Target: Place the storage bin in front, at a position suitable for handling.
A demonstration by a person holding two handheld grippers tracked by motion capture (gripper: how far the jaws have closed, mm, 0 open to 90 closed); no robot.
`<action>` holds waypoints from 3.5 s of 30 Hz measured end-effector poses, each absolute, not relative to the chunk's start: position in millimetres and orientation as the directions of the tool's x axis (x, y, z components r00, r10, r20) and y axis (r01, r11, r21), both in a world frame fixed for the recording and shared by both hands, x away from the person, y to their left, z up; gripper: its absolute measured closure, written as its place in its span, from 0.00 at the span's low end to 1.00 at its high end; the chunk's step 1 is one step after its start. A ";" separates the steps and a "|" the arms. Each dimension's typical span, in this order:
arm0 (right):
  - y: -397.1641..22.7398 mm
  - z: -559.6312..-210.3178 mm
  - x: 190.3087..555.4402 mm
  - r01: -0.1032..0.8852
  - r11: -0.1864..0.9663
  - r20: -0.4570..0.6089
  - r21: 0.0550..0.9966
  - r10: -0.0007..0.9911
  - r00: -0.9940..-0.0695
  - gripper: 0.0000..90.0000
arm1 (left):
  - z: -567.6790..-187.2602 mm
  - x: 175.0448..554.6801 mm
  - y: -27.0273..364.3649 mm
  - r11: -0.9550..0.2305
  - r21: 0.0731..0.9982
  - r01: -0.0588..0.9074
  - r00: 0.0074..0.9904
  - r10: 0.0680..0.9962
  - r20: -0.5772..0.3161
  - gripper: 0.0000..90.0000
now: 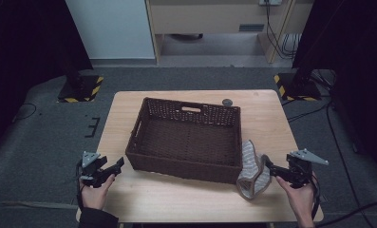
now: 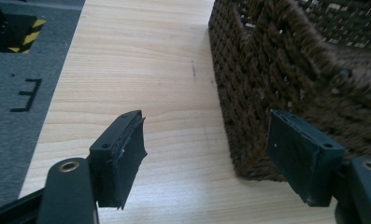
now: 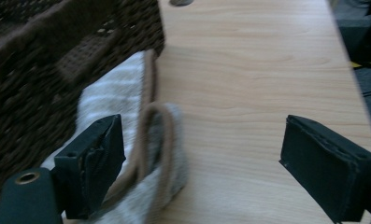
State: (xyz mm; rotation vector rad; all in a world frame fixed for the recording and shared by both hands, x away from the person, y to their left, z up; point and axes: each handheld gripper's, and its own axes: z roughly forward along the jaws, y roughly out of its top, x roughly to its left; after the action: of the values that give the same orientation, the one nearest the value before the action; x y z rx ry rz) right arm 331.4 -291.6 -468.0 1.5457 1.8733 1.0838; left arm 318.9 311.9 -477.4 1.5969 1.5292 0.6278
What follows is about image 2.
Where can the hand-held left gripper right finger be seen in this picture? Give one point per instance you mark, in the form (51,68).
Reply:
(301,161)

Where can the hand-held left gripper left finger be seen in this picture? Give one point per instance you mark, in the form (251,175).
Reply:
(124,161)

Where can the brown woven basket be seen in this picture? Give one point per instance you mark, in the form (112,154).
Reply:
(286,77)

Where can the black yellow-striped stand base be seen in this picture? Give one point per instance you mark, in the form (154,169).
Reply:
(13,28)

